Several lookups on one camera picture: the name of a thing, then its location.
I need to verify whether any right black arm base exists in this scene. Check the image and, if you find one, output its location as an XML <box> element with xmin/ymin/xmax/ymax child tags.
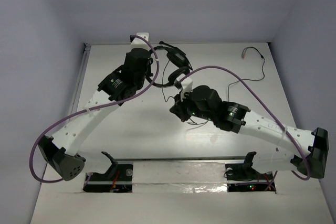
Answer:
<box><xmin>223</xmin><ymin>163</ymin><xmax>276</xmax><ymax>193</ymax></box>

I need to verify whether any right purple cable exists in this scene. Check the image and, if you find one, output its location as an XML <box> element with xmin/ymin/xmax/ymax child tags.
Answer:
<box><xmin>178</xmin><ymin>66</ymin><xmax>314</xmax><ymax>180</ymax></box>

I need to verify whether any aluminium mounting rail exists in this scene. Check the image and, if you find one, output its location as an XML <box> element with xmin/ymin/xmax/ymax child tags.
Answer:
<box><xmin>116</xmin><ymin>156</ymin><xmax>245</xmax><ymax>162</ymax></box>

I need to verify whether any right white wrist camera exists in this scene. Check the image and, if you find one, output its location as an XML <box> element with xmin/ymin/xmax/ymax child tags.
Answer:
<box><xmin>174</xmin><ymin>74</ymin><xmax>193</xmax><ymax>101</ymax></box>

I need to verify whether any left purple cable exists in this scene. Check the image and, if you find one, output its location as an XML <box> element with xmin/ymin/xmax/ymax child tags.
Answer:
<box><xmin>29</xmin><ymin>35</ymin><xmax>160</xmax><ymax>183</ymax></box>

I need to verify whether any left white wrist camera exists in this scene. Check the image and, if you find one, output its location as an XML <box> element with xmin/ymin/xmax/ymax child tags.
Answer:
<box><xmin>130</xmin><ymin>33</ymin><xmax>150</xmax><ymax>50</ymax></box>

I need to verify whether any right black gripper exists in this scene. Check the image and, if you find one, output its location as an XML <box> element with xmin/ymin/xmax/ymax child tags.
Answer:
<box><xmin>170</xmin><ymin>88</ymin><xmax>214</xmax><ymax>122</ymax></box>

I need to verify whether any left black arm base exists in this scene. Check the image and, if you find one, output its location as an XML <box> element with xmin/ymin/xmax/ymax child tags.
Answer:
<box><xmin>83</xmin><ymin>164</ymin><xmax>133</xmax><ymax>193</ymax></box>

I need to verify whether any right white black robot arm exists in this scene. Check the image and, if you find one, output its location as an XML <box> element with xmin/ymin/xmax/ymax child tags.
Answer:
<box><xmin>170</xmin><ymin>86</ymin><xmax>329</xmax><ymax>179</ymax></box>

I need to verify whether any thin black headphone cable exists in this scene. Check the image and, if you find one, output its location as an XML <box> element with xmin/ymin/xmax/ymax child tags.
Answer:
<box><xmin>161</xmin><ymin>47</ymin><xmax>266</xmax><ymax>126</ymax></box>

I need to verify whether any purple cable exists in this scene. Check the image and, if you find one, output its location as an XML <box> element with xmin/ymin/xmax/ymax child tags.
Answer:
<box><xmin>178</xmin><ymin>66</ymin><xmax>314</xmax><ymax>180</ymax></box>
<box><xmin>29</xmin><ymin>35</ymin><xmax>160</xmax><ymax>183</ymax></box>

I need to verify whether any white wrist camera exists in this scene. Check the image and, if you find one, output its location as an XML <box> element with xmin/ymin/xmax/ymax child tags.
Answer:
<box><xmin>130</xmin><ymin>33</ymin><xmax>150</xmax><ymax>50</ymax></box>
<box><xmin>174</xmin><ymin>74</ymin><xmax>193</xmax><ymax>101</ymax></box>

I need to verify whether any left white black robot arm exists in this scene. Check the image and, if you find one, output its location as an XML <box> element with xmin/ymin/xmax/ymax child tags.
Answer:
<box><xmin>38</xmin><ymin>48</ymin><xmax>152</xmax><ymax>181</ymax></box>

